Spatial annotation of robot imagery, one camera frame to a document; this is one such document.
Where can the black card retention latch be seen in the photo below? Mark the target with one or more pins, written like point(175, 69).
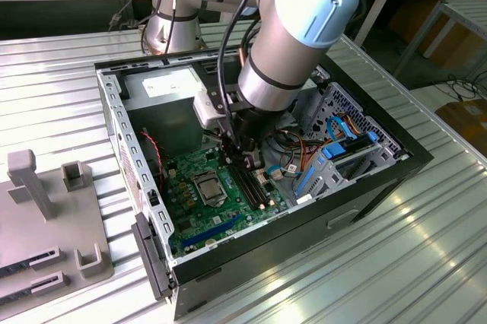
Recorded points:
point(152, 255)

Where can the hard disk in blue carrier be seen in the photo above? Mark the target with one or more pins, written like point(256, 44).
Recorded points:
point(335, 151)

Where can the grey power supply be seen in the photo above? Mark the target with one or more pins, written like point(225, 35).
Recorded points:
point(163, 122)

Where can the grey parts rack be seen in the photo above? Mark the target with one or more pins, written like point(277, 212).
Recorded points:
point(57, 232)

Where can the open black PC case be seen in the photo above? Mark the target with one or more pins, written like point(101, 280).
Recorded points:
point(266, 263)

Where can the green motherboard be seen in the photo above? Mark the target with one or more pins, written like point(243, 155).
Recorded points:
point(228, 211)

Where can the silver CPU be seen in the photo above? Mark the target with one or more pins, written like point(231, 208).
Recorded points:
point(209, 190)

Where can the metal drive cage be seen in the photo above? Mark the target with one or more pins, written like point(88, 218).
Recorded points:
point(308, 107)

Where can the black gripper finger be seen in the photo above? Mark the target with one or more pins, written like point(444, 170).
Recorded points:
point(254, 160)
point(232, 156)

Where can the grey metal frame table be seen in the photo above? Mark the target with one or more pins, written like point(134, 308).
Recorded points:
point(468, 10)

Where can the blue plastic disk rail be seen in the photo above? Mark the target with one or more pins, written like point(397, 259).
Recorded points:
point(304, 183)

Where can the blue expansion slot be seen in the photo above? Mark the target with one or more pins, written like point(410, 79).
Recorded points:
point(213, 230)

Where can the brown cardboard box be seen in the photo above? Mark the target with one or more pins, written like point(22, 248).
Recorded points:
point(456, 46)
point(468, 118)

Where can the black RAM slot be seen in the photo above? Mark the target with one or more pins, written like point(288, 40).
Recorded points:
point(256, 191)
point(262, 191)
point(250, 191)
point(245, 191)

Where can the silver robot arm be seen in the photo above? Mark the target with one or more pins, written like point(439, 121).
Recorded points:
point(289, 54)

